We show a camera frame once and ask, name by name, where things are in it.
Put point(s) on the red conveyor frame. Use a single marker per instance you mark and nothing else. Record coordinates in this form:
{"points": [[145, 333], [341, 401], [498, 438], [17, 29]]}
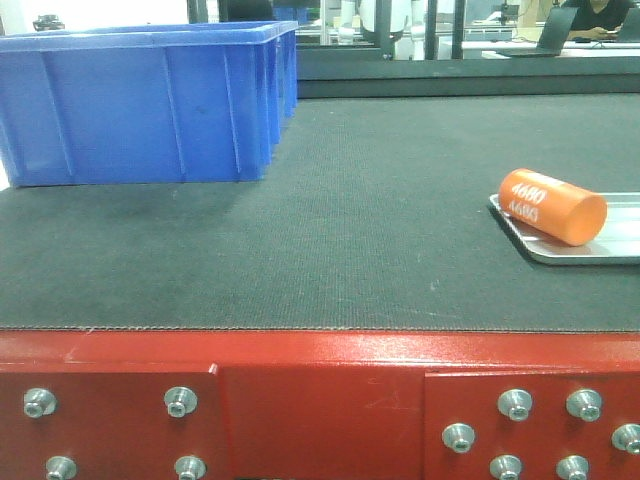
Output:
{"points": [[316, 405]]}

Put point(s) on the person in black shirt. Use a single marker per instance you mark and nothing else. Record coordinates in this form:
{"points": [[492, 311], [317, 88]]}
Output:
{"points": [[597, 19]]}

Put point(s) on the orange capacitor cylinder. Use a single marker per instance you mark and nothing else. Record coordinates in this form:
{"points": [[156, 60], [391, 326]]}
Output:
{"points": [[567, 212]]}

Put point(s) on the black laptop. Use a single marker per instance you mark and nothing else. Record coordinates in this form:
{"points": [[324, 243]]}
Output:
{"points": [[553, 36]]}

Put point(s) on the black conveyor belt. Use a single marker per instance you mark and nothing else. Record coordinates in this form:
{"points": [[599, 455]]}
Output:
{"points": [[373, 215]]}

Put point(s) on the blue bin on conveyor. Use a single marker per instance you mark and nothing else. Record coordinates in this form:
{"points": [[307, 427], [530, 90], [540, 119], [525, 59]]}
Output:
{"points": [[201, 102]]}

